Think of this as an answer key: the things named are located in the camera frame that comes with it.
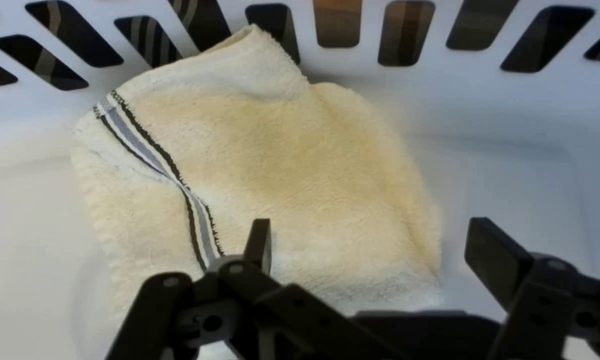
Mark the cream towel with grey stripe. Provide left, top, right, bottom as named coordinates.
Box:
left=68, top=23, right=445, bottom=322

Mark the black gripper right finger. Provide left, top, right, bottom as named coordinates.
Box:
left=461, top=216, right=600, bottom=360

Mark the white plastic laundry basket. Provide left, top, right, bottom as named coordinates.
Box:
left=0, top=0, right=600, bottom=360

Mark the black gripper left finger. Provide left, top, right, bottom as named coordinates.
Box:
left=105, top=218, right=407, bottom=360

